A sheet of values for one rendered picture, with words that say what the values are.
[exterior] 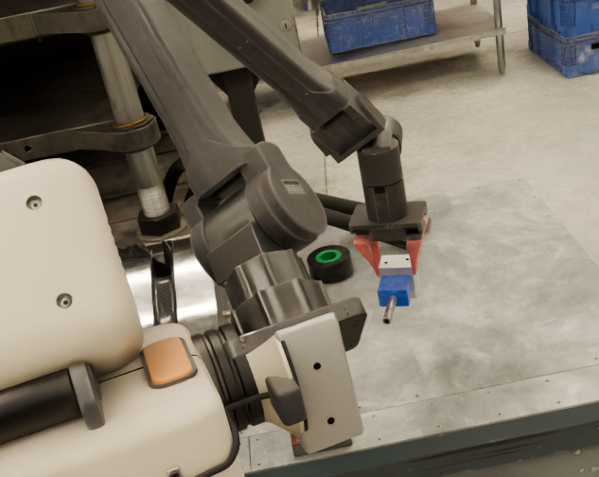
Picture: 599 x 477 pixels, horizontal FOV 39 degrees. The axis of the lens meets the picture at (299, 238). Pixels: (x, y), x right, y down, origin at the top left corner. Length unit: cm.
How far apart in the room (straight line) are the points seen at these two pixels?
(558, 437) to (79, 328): 87
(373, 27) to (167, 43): 403
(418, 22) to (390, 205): 373
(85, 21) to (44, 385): 121
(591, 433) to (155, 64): 83
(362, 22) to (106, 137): 313
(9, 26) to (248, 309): 124
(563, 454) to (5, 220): 96
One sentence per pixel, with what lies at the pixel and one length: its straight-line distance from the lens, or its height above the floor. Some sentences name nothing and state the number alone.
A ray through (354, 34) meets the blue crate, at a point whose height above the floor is 34.
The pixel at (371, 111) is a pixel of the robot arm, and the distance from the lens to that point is 113.
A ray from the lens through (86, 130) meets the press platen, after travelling 186.
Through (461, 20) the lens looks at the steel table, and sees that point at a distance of 509.
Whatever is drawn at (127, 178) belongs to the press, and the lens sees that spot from 225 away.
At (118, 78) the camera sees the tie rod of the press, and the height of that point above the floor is 114.
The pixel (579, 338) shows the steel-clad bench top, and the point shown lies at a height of 80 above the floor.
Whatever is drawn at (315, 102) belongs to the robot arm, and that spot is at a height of 123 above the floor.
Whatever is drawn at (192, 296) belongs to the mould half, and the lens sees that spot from 139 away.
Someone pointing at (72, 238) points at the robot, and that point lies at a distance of 60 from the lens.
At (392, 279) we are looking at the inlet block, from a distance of 123.
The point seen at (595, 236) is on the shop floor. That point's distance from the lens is 322.
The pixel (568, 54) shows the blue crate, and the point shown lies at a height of 13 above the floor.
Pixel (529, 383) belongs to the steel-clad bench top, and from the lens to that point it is 125.
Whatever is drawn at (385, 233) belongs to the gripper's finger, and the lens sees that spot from 118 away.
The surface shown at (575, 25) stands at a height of 28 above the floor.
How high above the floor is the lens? 158
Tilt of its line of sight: 27 degrees down
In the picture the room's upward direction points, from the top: 12 degrees counter-clockwise
